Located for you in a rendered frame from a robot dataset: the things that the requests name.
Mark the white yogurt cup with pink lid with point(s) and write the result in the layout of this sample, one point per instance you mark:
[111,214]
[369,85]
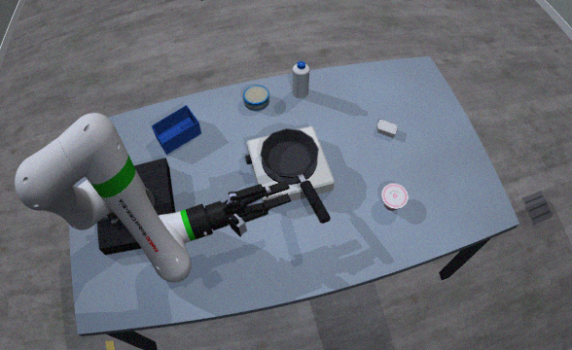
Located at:
[395,196]

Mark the grey bottle with blue cap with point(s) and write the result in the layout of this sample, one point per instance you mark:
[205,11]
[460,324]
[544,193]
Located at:
[300,80]

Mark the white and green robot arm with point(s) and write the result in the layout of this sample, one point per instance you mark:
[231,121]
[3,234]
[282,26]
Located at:
[92,147]

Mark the blue open rectangular bin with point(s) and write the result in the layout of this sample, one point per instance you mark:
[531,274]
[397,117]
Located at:
[183,124]

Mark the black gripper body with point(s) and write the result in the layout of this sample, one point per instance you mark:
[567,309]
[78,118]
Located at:
[217,213]

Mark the black frying pan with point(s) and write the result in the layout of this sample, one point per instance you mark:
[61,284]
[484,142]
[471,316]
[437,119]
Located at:
[290,153]

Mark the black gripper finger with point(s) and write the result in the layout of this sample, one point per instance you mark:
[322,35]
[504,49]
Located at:
[261,207]
[258,191]

